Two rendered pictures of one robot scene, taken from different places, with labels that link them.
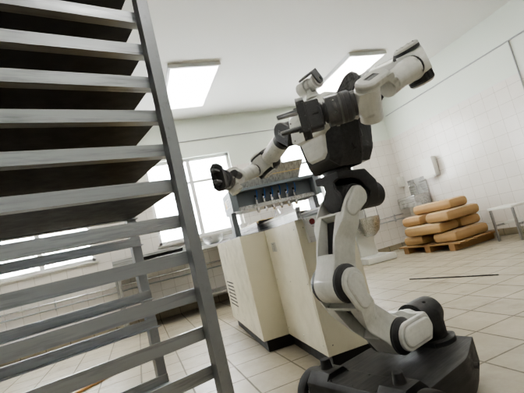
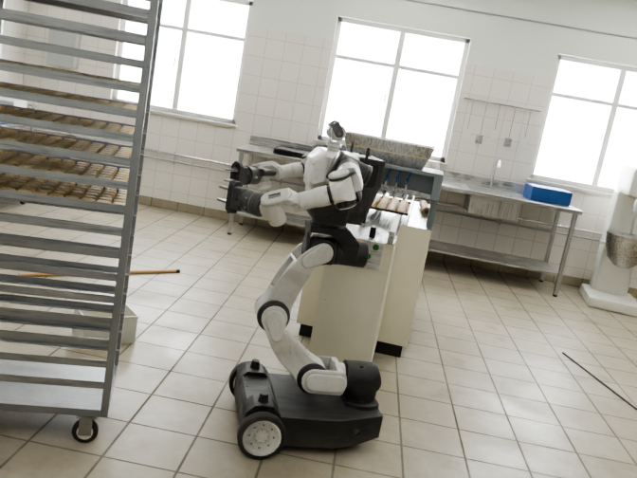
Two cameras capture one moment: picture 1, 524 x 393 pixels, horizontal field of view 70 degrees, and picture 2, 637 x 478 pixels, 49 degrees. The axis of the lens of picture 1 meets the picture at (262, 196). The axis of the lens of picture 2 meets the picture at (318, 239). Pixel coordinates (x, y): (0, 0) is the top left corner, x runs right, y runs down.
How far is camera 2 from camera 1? 2.03 m
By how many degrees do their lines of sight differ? 29
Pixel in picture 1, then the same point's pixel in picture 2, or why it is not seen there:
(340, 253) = (279, 292)
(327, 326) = (317, 341)
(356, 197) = (317, 255)
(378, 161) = not seen: outside the picture
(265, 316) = (308, 301)
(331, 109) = (242, 204)
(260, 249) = not seen: hidden behind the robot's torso
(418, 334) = (322, 384)
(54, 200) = (53, 200)
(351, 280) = (269, 316)
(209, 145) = (445, 18)
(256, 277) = not seen: hidden behind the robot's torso
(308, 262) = (325, 277)
